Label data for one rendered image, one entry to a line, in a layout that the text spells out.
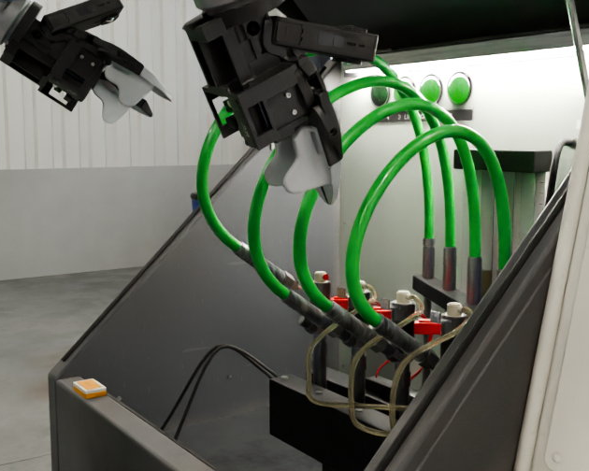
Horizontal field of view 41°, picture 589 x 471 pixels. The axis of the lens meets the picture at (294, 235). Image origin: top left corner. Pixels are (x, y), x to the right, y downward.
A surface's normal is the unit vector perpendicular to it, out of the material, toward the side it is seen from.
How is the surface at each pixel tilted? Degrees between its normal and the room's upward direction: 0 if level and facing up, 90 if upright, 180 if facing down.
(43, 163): 90
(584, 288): 76
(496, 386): 90
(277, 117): 99
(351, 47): 97
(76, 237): 90
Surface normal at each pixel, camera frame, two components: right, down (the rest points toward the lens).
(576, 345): -0.79, -0.17
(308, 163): 0.53, 0.29
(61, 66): 0.50, -0.15
